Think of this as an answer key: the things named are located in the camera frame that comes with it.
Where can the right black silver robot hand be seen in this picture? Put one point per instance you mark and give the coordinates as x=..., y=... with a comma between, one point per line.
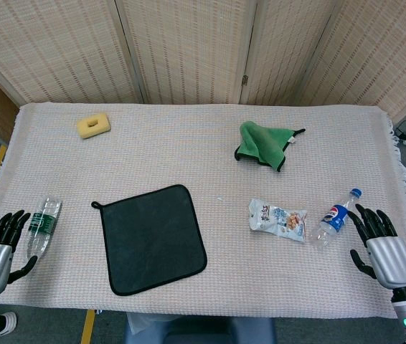
x=391, y=261

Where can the grey and yellow towel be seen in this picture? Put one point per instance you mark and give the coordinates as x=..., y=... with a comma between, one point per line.
x=153, y=240

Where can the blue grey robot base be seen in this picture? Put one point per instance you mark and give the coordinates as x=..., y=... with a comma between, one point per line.
x=203, y=329

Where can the green cloth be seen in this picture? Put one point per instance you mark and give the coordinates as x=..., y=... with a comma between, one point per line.
x=264, y=143

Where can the clear bottle green label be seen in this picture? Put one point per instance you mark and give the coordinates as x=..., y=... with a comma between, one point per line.
x=43, y=225

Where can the pepsi bottle blue cap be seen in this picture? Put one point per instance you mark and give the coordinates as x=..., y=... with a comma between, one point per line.
x=334, y=218

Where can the white snack bag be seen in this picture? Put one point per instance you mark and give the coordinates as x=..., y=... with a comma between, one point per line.
x=278, y=222

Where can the yellow sponge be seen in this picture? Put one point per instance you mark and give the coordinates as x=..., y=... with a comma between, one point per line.
x=99, y=128

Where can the pale woven tablecloth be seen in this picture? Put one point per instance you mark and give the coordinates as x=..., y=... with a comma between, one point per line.
x=188, y=154

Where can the brass screen hinge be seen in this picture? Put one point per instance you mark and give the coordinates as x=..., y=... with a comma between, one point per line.
x=245, y=80

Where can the woven folding screen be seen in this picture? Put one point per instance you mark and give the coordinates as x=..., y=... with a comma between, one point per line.
x=188, y=46

